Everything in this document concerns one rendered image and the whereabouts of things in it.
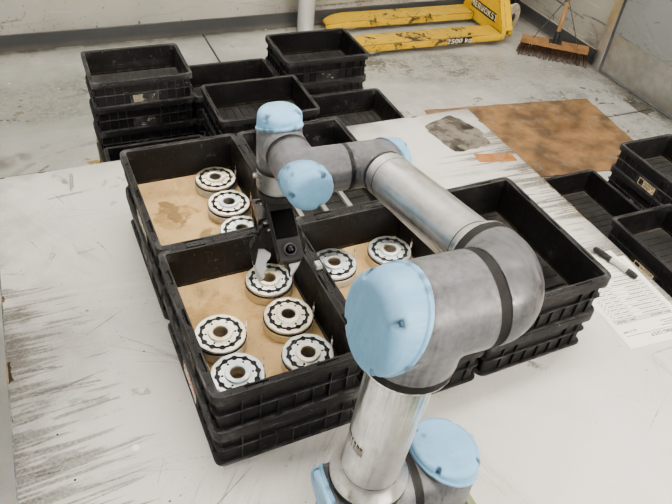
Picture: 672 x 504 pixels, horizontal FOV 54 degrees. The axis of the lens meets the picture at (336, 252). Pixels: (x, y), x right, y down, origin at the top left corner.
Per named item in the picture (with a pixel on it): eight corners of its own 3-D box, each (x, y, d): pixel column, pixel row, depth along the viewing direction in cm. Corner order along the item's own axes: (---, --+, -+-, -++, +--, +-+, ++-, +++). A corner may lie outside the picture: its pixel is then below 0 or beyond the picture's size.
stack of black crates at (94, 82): (182, 131, 317) (175, 42, 287) (198, 165, 297) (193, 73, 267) (96, 143, 303) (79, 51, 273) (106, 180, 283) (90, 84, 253)
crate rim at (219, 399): (369, 360, 123) (370, 352, 121) (212, 409, 112) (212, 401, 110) (290, 230, 149) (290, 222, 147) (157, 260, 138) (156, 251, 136)
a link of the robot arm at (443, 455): (481, 509, 108) (502, 462, 99) (408, 536, 103) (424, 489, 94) (444, 449, 116) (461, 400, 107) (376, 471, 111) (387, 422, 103)
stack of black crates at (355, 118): (368, 151, 318) (377, 87, 295) (396, 186, 298) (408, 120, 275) (290, 164, 304) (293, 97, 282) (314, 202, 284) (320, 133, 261)
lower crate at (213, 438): (357, 424, 136) (363, 389, 128) (216, 473, 125) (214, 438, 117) (286, 295, 162) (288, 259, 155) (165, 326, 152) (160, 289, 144)
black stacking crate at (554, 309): (595, 314, 151) (613, 278, 143) (489, 349, 140) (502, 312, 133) (495, 212, 177) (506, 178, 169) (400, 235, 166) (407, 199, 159)
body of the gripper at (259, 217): (289, 219, 128) (291, 168, 120) (299, 248, 122) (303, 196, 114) (250, 223, 126) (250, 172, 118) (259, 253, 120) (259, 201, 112)
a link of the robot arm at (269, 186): (304, 176, 111) (257, 181, 109) (303, 198, 114) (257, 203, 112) (294, 152, 117) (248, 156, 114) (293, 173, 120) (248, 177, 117)
